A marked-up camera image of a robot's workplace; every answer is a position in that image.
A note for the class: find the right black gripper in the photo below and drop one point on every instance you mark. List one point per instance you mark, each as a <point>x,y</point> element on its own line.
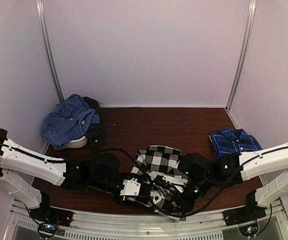
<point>184,205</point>

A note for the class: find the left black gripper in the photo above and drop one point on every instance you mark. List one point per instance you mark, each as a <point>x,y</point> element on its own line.
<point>120,200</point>

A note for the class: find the black white checkered shirt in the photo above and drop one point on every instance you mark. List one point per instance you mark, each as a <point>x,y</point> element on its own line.
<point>148,160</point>

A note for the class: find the blue plaid shirt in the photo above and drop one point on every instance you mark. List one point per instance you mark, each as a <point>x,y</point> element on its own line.
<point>229,141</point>

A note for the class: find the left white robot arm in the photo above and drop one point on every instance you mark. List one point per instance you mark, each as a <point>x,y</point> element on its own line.
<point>68,174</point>

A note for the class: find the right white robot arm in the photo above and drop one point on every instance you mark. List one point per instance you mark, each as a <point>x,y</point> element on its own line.
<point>229,170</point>

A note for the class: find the right circuit board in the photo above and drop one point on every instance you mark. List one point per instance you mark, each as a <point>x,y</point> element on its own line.
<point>248,230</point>

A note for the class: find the circuit board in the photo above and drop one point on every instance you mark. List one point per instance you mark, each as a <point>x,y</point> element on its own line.
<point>46,229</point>
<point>248,230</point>

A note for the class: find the black pinstripe shirt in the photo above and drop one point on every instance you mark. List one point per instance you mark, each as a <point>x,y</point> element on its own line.
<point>95,134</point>

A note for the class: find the white tray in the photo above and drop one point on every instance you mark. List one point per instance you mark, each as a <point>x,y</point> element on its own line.
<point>78,143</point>

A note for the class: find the left circuit board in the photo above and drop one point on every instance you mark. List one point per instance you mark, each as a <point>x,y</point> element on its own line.
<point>46,229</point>

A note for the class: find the crumpled blue dotted shirt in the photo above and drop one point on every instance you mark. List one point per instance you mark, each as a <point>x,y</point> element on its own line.
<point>68,121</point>

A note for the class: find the front aluminium rail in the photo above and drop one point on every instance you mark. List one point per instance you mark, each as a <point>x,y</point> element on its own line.
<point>208,225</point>

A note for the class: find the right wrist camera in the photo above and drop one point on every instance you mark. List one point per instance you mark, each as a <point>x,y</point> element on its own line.
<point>177,172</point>

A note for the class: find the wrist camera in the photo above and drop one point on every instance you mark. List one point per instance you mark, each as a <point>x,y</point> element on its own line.
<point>105,166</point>
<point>177,172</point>

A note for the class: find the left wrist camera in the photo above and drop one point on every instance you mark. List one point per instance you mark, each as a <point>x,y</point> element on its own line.
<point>105,166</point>

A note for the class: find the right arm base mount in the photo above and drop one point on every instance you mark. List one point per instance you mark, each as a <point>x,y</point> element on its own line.
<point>243,215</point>

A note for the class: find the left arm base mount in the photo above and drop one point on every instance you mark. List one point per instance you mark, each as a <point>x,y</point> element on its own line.
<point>52,215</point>

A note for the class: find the left aluminium frame post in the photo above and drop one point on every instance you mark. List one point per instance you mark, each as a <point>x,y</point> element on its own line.
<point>48,49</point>

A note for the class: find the aluminium frame post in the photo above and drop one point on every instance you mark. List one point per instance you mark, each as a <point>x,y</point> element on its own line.
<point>248,30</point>
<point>48,49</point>

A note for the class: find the right aluminium frame post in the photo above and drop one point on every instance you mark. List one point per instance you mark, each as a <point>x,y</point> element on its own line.
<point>248,30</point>

